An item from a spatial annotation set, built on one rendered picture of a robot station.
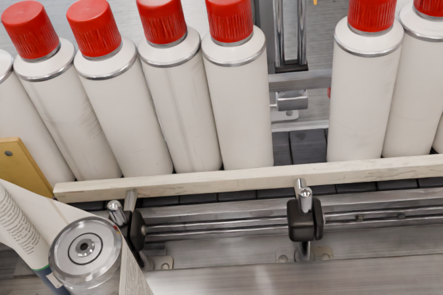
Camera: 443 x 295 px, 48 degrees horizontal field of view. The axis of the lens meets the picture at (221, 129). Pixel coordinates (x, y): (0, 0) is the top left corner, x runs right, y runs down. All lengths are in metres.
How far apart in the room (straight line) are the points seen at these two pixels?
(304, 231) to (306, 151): 0.12
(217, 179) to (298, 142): 0.11
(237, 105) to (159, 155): 0.11
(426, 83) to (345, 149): 0.09
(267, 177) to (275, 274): 0.09
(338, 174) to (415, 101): 0.09
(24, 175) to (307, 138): 0.28
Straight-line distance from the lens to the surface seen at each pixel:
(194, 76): 0.40
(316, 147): 0.52
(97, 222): 0.27
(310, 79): 0.47
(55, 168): 0.51
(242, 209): 0.48
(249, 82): 0.39
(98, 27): 0.38
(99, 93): 0.41
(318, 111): 0.62
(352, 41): 0.38
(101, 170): 0.50
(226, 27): 0.37
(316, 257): 0.51
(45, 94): 0.43
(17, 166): 0.49
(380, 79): 0.40
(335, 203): 0.48
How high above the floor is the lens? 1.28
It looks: 48 degrees down
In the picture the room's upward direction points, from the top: 10 degrees counter-clockwise
